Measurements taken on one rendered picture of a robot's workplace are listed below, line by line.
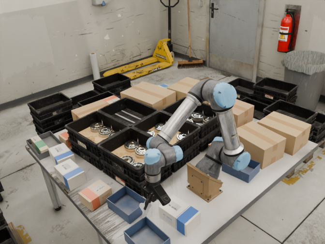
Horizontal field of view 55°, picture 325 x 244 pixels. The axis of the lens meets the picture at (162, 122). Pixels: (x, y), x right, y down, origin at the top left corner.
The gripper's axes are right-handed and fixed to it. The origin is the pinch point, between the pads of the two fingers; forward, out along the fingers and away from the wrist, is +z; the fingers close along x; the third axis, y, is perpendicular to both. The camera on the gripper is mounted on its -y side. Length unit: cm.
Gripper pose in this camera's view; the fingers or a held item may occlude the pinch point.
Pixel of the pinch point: (155, 212)
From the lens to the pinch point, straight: 163.4
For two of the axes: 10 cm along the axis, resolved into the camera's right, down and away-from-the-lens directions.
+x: -7.7, 3.0, -5.6
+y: -6.4, -3.6, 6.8
